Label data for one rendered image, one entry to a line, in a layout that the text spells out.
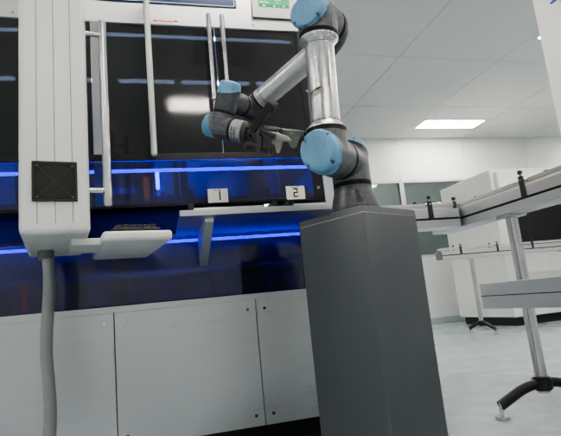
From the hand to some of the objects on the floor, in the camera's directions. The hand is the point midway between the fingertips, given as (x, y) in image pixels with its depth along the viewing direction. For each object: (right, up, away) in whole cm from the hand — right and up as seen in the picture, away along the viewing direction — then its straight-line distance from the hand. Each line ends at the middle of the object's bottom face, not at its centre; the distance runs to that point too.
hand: (302, 136), depth 147 cm
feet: (+106, -107, +51) cm, 159 cm away
